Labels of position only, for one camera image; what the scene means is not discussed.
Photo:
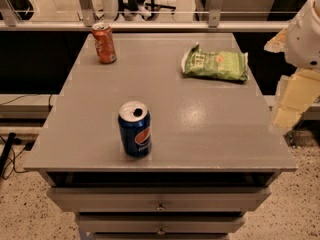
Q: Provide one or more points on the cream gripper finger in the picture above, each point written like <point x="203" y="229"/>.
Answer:
<point x="294" y="95"/>
<point x="277" y="43"/>

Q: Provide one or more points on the blue pepsi can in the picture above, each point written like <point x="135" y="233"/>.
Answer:
<point x="134" y="124"/>

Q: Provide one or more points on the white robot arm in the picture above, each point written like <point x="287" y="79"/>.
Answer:
<point x="300" y="43"/>

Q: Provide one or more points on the orange coke can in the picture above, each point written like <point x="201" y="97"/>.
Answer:
<point x="102" y="33"/>

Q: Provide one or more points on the green chip bag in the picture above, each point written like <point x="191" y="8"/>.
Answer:
<point x="221" y="65"/>

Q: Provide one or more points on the upper drawer with knob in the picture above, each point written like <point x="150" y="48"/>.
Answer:
<point x="159" y="199"/>

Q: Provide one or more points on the drawer with knob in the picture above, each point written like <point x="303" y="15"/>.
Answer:
<point x="159" y="199"/>
<point x="160" y="224"/>

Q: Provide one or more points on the lower drawer with knob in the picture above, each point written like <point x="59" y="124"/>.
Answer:
<point x="160" y="224"/>

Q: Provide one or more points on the metal window rail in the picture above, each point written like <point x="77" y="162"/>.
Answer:
<point x="131" y="26"/>

